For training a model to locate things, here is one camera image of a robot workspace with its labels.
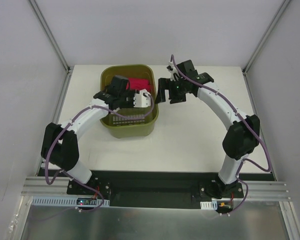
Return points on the right aluminium frame post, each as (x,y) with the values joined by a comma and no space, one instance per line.
(266,35)

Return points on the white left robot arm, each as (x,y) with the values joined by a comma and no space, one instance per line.
(60,142)

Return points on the olive green plastic basket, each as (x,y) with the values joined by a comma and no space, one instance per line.
(142,120)

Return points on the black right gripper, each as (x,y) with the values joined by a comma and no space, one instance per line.
(172,90)

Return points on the aluminium frame post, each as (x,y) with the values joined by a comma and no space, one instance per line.
(49,34)
(266,35)

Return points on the left aluminium frame post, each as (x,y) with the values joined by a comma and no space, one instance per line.
(49,34)

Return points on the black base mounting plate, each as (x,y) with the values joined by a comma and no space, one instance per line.
(168,190)

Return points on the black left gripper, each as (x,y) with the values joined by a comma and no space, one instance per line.
(129,99)

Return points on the left white cable duct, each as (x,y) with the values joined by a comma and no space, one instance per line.
(55,201)

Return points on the rolled pink t shirt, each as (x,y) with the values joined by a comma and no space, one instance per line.
(138,84)

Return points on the white cable duct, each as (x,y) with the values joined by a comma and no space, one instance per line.
(209,205)
(55,201)

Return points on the right white cable duct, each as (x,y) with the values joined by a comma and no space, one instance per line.
(209,205)

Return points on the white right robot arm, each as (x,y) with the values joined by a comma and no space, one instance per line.
(242,130)

